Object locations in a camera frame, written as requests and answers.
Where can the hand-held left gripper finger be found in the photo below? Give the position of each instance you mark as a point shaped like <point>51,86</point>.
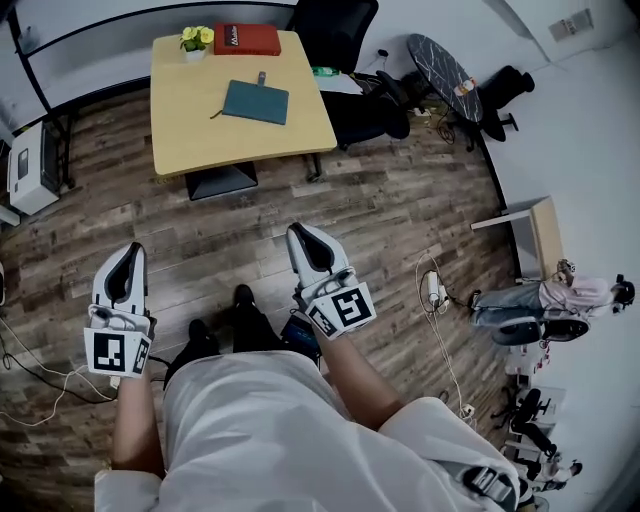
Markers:
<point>104,280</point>
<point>141,285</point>

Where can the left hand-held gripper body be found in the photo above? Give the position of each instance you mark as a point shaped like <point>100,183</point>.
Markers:
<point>115,345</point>

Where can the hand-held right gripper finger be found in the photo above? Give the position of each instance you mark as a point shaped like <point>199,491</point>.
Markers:
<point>299,260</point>
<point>332,250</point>

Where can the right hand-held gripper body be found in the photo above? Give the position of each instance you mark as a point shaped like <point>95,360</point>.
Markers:
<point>345,307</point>

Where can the teal notebook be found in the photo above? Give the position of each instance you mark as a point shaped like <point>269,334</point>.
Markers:
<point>255,102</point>

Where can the person's left forearm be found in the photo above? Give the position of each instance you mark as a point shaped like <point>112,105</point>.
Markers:
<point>137,425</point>

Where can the person's right forearm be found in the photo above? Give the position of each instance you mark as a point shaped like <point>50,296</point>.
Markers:
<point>360,380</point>

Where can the blue waist device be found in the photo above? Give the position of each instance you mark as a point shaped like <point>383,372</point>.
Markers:
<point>300,335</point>

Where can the person's black right shoe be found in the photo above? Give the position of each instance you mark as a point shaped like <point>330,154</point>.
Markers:
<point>247,305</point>

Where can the person's black shoe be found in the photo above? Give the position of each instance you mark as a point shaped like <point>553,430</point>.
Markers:
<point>200,335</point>
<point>247,305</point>

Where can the person's black left shoe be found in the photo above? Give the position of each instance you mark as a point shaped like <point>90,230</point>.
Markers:
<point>200,335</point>

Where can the white power strip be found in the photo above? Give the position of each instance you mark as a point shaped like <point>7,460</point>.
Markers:
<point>434,287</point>

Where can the black table base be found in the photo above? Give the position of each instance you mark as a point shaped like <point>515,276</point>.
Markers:
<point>220,182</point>

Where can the white box appliance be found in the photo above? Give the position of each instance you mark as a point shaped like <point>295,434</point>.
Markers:
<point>27,172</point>

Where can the black office chair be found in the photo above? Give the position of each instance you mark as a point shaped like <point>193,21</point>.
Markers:
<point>360,115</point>

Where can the person's white shirt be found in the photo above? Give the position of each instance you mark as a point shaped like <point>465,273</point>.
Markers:
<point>260,430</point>

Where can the green plastic bottle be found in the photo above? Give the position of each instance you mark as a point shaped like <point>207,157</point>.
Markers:
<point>326,72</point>

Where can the black marble oval table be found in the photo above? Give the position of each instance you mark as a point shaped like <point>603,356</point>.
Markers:
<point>442,75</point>

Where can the small toy figure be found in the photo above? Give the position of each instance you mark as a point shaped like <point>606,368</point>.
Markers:
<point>465,87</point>

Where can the wooden side cabinet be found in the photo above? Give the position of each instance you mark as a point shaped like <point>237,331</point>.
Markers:
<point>545,235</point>

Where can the black rolling chair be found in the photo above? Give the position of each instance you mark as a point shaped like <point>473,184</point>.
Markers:
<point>530,415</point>

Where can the red hardcover book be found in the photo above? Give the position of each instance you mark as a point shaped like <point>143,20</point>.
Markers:
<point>246,39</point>

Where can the black swivel chair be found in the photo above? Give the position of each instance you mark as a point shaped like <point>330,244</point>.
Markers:
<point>505,90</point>

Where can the yellow flowers in white pot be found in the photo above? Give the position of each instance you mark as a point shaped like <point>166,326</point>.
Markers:
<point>195,42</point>

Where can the black frame white desk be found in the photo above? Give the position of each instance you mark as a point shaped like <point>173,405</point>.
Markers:
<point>30,55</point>

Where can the wall vent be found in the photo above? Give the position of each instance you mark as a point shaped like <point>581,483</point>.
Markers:
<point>570,25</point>

